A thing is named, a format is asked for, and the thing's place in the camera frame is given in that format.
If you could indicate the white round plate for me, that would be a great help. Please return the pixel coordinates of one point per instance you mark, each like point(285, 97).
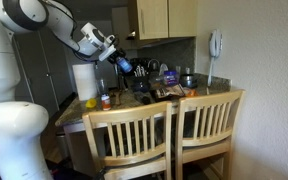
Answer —
point(163, 69)

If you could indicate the blue black beans tin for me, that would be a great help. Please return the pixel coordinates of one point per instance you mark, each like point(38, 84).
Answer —
point(124, 64)

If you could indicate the dark blue bowl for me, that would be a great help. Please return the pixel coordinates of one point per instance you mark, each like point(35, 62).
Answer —
point(140, 86)

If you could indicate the light wood wall cabinet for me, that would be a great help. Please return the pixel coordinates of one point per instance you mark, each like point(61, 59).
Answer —
point(165, 18)

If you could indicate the brown snack bag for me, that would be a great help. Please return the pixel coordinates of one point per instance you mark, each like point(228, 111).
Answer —
point(170, 90)

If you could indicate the white paper towel roll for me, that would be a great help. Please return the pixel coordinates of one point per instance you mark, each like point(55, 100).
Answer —
point(84, 81)

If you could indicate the clear plastic cup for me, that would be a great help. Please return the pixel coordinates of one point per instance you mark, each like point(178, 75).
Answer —
point(102, 86)

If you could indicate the white wall phone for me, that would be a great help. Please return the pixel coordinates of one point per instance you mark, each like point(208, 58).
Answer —
point(215, 43)

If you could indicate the grey metal pot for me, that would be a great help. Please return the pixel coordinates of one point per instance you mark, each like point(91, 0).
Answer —
point(188, 81)

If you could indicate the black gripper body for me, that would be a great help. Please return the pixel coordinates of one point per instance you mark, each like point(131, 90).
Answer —
point(113, 56)

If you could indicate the small orange packet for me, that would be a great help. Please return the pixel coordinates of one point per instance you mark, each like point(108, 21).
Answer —
point(190, 93)

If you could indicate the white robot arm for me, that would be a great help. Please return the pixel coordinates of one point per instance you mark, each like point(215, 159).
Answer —
point(17, 133)

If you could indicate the grey double door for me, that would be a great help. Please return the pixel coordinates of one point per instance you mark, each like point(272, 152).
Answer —
point(40, 73)

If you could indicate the nut jar blue lid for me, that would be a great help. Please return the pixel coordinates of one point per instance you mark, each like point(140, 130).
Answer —
point(171, 78)

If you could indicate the light wooden slatted chair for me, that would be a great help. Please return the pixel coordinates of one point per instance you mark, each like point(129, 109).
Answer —
point(127, 116)
point(210, 100)

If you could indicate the orange pill bottle white cap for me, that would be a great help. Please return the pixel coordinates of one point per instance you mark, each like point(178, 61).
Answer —
point(106, 103)

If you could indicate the metal kitchen faucet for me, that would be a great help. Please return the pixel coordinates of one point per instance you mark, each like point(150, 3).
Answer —
point(154, 60)

